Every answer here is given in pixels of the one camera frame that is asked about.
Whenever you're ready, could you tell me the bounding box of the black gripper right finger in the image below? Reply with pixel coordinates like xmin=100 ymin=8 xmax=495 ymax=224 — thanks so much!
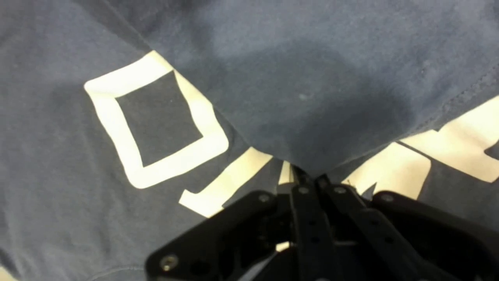
xmin=315 ymin=175 xmax=499 ymax=281

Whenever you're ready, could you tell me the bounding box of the blue printed t-shirt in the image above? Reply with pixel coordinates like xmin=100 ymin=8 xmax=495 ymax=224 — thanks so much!
xmin=0 ymin=0 xmax=499 ymax=281

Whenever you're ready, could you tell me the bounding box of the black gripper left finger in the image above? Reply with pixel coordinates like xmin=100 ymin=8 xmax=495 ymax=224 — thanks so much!
xmin=145 ymin=166 xmax=334 ymax=281

